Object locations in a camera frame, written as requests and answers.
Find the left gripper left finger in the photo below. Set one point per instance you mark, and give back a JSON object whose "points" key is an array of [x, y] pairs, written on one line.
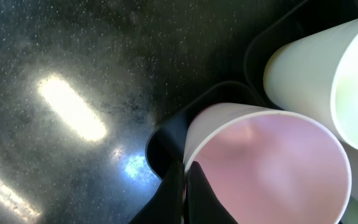
{"points": [[169, 199]]}

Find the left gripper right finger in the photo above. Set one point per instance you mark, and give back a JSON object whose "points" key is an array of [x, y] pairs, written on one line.
{"points": [[202, 202]]}

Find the pale pink cup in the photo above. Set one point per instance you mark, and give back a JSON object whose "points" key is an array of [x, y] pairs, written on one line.
{"points": [[259, 171]]}

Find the black tray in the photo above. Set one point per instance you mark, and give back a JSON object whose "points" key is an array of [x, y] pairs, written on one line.
{"points": [[172, 133]]}

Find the green cup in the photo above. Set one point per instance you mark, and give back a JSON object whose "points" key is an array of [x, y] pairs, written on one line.
{"points": [[306, 77]]}

